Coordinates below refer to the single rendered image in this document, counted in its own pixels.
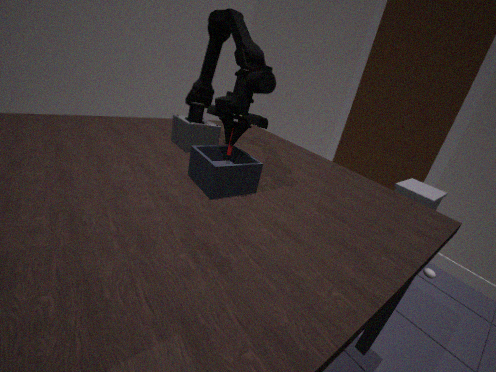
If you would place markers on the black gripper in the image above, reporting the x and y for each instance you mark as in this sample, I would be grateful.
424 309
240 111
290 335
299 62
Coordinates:
244 121

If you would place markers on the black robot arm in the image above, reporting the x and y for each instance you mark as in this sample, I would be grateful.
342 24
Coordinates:
248 55

